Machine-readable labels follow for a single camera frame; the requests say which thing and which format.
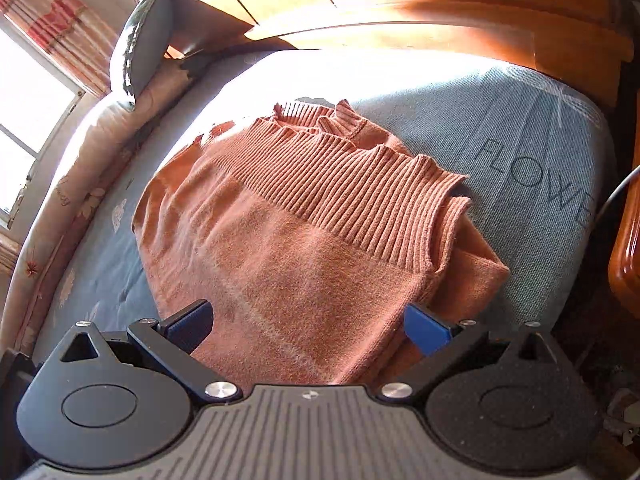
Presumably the wooden headboard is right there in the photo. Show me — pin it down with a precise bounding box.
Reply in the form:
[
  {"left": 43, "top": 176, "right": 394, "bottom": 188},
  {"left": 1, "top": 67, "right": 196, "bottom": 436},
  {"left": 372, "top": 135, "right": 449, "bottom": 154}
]
[{"left": 129, "top": 0, "right": 637, "bottom": 108}]

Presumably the window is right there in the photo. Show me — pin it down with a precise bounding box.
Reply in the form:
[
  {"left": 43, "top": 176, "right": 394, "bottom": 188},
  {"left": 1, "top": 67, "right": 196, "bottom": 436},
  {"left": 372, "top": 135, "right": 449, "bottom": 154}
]
[{"left": 0, "top": 24, "right": 87, "bottom": 232}]

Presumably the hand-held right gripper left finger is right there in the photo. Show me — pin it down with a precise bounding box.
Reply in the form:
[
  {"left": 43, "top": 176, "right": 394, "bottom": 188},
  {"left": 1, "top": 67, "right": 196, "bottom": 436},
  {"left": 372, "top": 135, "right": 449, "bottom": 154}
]
[{"left": 59, "top": 299, "right": 243, "bottom": 404}]

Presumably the wooden nightstand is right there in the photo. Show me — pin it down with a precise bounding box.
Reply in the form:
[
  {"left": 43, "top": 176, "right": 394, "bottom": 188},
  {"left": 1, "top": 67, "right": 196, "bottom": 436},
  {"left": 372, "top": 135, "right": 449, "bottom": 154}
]
[{"left": 607, "top": 145, "right": 640, "bottom": 322}]

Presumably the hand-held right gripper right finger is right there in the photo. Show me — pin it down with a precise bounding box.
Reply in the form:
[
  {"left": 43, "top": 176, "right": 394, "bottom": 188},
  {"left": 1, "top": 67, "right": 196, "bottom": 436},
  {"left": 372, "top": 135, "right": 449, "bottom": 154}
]
[{"left": 377, "top": 302, "right": 560, "bottom": 404}]

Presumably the orange knit sweater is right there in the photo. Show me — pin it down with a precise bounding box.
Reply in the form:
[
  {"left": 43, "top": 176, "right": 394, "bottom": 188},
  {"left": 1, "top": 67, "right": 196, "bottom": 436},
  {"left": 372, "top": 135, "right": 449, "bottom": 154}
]
[{"left": 131, "top": 99, "right": 512, "bottom": 387}]

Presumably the white cable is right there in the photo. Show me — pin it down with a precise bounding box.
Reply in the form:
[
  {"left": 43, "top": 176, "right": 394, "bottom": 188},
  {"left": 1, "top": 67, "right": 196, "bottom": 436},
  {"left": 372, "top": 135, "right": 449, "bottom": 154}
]
[{"left": 594, "top": 164, "right": 640, "bottom": 223}]

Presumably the folded pink floral quilt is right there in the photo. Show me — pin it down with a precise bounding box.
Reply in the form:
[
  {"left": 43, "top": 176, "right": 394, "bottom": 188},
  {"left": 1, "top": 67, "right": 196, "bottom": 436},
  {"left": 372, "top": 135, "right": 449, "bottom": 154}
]
[{"left": 0, "top": 50, "right": 203, "bottom": 353}]

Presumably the pink patterned curtain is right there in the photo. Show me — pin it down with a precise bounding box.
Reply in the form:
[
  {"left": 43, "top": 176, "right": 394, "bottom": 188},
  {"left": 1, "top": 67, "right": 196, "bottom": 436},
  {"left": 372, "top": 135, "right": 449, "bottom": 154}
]
[
  {"left": 0, "top": 0, "right": 120, "bottom": 100},
  {"left": 0, "top": 234, "right": 23, "bottom": 273}
]

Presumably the grey pillow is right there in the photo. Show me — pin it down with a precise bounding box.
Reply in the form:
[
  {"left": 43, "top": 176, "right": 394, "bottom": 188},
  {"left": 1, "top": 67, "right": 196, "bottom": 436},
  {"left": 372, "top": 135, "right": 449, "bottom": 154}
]
[{"left": 109, "top": 0, "right": 177, "bottom": 107}]

